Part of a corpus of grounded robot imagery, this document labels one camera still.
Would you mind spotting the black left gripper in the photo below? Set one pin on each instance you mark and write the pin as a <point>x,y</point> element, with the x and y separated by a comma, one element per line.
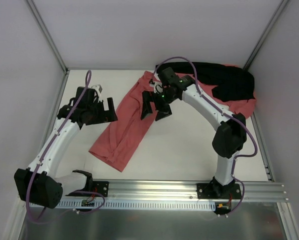
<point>99,114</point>

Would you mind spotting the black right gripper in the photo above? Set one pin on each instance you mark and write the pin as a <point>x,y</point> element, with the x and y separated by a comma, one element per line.
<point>157,101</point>

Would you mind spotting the pink t-shirt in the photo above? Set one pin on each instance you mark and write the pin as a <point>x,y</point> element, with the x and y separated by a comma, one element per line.
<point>245,107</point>
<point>119,141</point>

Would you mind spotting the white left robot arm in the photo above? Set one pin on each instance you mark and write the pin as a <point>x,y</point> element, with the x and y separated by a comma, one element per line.
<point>38,184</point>

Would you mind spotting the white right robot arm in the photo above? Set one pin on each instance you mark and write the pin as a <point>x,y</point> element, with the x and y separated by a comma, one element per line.
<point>230,134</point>

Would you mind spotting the black t-shirt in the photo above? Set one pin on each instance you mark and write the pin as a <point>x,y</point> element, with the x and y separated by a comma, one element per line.
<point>230,83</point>

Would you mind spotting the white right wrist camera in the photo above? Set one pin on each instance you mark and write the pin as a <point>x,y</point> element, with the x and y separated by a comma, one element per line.
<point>157,86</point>

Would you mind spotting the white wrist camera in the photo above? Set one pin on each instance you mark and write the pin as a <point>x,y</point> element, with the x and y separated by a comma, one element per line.
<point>97,92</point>
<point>157,86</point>

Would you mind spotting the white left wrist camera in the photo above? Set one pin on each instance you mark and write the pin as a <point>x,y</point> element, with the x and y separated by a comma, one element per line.
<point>97,92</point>

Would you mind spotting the left side aluminium rail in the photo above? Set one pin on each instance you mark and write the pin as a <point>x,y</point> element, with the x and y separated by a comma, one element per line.
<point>52,116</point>

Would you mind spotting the aluminium rail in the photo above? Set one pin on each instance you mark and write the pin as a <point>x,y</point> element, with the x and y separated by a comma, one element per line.
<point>52,116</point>
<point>160,190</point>
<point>263,148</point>

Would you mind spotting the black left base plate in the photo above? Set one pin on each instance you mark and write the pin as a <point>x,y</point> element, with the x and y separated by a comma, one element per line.
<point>100,187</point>

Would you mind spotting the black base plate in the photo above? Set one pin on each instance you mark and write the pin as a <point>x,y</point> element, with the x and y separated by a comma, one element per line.
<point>100,187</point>
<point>218,192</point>

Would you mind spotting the white slotted cable duct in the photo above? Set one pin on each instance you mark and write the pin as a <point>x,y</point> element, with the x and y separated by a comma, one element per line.
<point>119,204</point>

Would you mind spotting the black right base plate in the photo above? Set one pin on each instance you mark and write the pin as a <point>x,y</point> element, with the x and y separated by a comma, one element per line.
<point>218,192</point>

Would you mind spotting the aluminium front rail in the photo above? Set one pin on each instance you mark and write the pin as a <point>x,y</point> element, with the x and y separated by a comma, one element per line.
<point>160,190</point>

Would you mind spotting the right side aluminium rail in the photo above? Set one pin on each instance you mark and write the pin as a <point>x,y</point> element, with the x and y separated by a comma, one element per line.
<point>263,148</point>

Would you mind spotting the left aluminium frame post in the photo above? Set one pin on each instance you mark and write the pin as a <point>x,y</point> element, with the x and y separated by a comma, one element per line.
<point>46,33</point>

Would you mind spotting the aluminium frame post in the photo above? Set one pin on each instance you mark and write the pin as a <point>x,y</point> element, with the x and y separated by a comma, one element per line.
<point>283,4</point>
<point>46,33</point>

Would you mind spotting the right aluminium frame post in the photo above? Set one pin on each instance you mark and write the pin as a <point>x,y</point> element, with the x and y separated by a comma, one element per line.
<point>283,4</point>

